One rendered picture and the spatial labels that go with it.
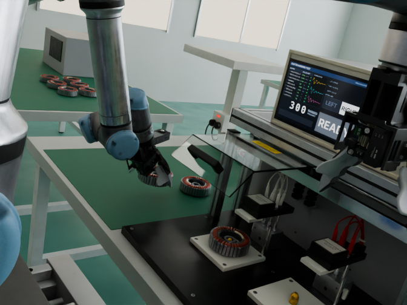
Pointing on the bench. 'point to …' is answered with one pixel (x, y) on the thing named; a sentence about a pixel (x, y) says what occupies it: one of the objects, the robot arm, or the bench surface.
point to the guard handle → (205, 158)
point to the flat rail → (351, 204)
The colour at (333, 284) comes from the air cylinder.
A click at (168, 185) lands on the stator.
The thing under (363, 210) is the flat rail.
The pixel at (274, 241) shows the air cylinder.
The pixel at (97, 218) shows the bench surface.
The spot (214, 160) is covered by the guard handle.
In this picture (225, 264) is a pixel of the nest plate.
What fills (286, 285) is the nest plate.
